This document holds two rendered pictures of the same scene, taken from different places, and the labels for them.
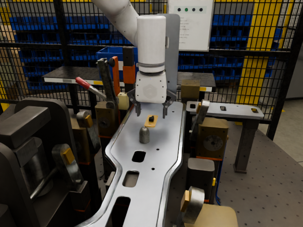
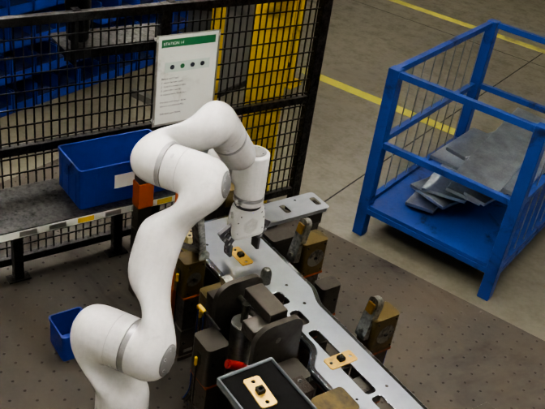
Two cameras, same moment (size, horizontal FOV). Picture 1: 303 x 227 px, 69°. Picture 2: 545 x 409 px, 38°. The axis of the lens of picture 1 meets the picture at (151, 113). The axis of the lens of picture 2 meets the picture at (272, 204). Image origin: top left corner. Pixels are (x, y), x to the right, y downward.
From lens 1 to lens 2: 1.75 m
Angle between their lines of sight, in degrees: 42
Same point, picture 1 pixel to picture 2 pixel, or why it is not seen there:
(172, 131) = (275, 260)
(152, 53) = (262, 189)
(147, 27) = (260, 168)
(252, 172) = not seen: hidden behind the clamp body
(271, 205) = (351, 299)
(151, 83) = (254, 217)
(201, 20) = (203, 75)
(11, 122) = (268, 303)
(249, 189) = not seen: hidden behind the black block
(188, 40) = (185, 106)
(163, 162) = (305, 294)
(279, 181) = (343, 270)
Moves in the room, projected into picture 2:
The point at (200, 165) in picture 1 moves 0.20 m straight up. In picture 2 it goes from (328, 283) to (341, 225)
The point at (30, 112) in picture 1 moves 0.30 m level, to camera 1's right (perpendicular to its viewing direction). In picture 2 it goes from (261, 291) to (345, 248)
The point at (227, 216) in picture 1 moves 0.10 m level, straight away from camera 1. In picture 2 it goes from (388, 307) to (373, 282)
